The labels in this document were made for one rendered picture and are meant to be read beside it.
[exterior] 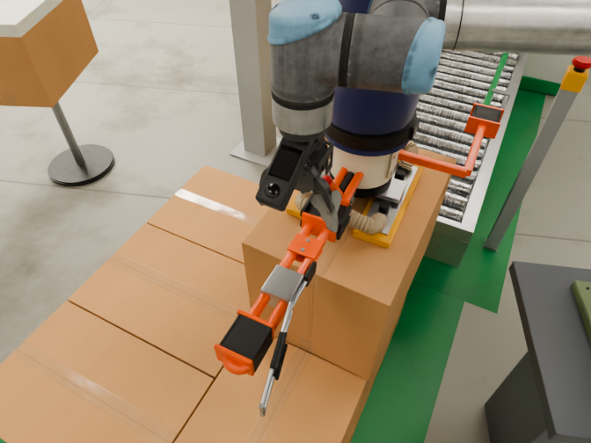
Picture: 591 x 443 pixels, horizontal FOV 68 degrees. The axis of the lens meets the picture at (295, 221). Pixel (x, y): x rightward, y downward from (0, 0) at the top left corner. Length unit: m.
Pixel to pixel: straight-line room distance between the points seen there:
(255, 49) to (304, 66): 1.93
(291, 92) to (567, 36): 0.38
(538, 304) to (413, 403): 0.77
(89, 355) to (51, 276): 1.07
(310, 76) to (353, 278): 0.59
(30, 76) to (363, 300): 1.90
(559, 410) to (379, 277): 0.52
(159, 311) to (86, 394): 0.31
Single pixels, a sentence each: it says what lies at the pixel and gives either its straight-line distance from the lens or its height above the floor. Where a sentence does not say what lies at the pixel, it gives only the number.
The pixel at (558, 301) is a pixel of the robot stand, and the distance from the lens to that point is 1.44.
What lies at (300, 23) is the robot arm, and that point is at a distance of 0.56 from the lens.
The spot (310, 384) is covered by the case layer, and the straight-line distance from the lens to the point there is 1.35.
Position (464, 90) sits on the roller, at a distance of 2.68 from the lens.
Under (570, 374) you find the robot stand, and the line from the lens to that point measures 1.33.
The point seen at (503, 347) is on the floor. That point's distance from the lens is 2.22.
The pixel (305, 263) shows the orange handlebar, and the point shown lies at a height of 1.08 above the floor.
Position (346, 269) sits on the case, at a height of 0.94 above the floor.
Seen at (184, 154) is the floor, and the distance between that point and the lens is 3.01.
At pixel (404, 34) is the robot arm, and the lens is 0.58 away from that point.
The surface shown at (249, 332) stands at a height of 1.10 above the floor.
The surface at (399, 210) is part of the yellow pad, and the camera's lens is 1.20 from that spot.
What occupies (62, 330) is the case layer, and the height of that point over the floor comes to 0.54.
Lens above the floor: 1.79
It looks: 47 degrees down
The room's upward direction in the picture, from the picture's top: straight up
